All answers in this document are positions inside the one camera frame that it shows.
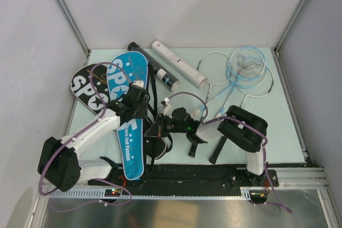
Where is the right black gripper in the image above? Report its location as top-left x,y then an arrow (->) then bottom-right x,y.
144,114 -> 187,138

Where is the blue racket bag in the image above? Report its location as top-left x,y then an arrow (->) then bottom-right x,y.
106,51 -> 148,180

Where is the black shuttlecock tube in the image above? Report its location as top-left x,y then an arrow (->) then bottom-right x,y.
127,42 -> 180,91

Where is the white shuttlecock tube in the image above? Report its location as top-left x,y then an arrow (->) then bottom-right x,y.
151,40 -> 207,88

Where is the blue white racket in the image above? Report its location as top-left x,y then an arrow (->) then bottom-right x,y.
215,54 -> 266,117

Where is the light blue racket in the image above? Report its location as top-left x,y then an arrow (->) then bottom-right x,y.
187,45 -> 268,158

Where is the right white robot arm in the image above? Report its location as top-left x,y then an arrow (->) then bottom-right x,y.
144,105 -> 268,186

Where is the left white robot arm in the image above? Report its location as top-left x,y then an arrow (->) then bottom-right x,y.
37,83 -> 149,192

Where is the black racket bag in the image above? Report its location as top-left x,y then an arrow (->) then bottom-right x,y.
71,64 -> 173,160

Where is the white racket left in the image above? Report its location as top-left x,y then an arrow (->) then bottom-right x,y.
195,51 -> 229,103

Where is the white black racket right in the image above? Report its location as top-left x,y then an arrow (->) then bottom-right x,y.
209,66 -> 274,164

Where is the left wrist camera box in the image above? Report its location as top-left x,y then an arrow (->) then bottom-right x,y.
132,80 -> 144,89

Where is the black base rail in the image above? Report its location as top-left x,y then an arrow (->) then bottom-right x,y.
89,162 -> 278,196

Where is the grey cable duct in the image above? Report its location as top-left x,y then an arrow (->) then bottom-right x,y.
50,184 -> 251,200

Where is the left aluminium frame post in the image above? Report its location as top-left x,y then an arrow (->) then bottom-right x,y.
55,0 -> 90,56

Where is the aluminium frame post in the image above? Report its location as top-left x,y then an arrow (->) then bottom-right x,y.
55,0 -> 90,56
274,0 -> 325,58

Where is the right aluminium frame post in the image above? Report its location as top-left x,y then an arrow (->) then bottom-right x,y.
274,0 -> 325,58

